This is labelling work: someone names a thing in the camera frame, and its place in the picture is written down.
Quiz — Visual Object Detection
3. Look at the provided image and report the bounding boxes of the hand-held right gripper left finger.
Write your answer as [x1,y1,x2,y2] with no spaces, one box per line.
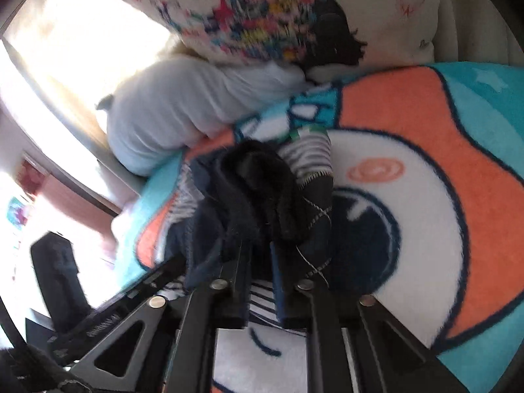
[74,241,251,393]

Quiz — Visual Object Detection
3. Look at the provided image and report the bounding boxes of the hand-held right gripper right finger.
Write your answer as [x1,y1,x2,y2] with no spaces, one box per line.
[269,241,465,393]

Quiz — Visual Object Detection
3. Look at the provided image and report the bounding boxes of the black pants with striped bands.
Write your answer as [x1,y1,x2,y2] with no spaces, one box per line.
[164,130,337,329]

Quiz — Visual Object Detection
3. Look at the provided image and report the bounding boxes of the black chair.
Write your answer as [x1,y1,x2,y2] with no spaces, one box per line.
[30,231,93,330]

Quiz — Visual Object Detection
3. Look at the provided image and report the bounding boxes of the teal printed fleece blanket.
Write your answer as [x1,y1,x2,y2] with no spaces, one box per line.
[110,61,524,393]

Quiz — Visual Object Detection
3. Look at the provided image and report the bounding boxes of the grey pillow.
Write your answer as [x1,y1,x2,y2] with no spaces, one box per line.
[96,55,316,177]

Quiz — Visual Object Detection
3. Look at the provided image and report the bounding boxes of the cream draped cloth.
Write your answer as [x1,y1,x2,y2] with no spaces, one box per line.
[4,0,185,140]

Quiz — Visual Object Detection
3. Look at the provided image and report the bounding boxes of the cream floral cushion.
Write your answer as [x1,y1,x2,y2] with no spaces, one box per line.
[96,0,447,70]

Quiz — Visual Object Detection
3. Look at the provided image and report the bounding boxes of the colourful wall poster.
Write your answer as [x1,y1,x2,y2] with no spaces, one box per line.
[6,196,33,228]

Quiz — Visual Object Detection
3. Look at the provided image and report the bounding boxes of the red wall hanging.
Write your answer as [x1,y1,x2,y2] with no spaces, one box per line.
[18,159,47,197]

